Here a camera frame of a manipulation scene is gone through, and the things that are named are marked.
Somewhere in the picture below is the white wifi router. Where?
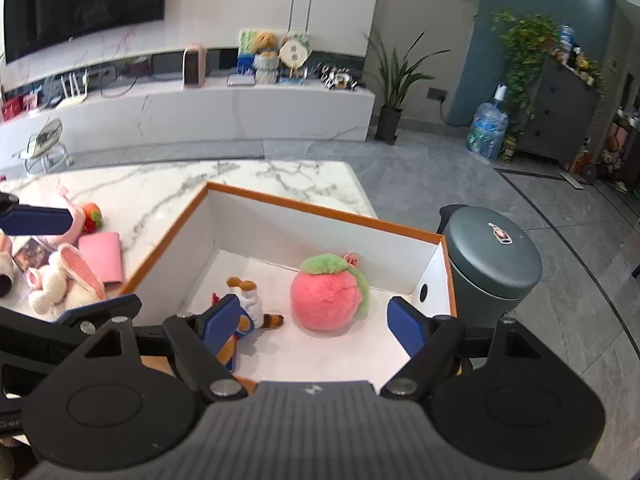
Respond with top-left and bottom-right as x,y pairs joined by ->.
54,71 -> 91,109

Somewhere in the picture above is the small bear figurine toy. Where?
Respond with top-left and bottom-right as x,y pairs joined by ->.
212,276 -> 286,372

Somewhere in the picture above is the green painted picture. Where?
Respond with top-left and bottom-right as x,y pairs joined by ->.
239,29 -> 314,58

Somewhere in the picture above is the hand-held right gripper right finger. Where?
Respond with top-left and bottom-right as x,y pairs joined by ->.
381,296 -> 543,401

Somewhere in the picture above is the grey round stool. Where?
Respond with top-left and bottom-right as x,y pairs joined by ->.
438,204 -> 544,322

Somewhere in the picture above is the blue water jug with pump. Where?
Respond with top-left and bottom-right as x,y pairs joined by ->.
466,85 -> 510,162

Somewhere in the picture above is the pink carrot plush pouch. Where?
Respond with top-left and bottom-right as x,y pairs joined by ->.
56,186 -> 105,246

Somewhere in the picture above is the round white paper fan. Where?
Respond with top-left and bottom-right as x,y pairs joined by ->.
279,40 -> 309,82

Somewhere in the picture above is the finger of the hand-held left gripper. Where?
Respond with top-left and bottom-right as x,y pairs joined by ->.
0,192 -> 75,237
50,294 -> 143,333

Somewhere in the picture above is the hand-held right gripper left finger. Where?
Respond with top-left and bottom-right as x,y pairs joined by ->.
82,294 -> 248,402

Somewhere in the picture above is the dark grey drawer cabinet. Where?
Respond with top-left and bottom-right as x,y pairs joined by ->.
515,54 -> 601,170

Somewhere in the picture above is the pink space heater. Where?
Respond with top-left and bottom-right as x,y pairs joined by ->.
182,44 -> 208,88

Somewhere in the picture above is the dark illustrated card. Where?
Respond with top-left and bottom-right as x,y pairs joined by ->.
12,236 -> 57,274

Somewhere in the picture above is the white marble tv console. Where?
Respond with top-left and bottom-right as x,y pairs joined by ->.
0,80 -> 376,173

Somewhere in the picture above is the pink peach plush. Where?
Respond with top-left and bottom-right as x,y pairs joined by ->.
290,253 -> 371,332

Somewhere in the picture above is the black white patterned toy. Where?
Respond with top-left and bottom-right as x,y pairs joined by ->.
316,62 -> 362,92

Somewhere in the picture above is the brown teddy bear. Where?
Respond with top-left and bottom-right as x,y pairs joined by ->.
250,30 -> 280,57

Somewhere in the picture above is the cluttered toy shelf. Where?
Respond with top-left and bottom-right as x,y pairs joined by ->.
601,109 -> 640,192

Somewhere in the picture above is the orange white storage box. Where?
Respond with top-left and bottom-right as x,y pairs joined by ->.
117,182 -> 459,397

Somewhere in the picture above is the potted long-leaf plant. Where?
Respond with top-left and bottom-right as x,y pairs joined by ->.
366,30 -> 451,144

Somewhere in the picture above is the white rabbit plush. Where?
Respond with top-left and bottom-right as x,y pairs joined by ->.
26,243 -> 109,322

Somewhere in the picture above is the red box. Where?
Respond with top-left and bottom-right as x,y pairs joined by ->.
0,95 -> 39,122

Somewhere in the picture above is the black curved television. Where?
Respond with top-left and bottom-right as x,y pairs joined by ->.
2,0 -> 168,66

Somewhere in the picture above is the trailing ivy plant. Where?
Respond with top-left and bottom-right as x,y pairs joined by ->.
489,9 -> 562,113

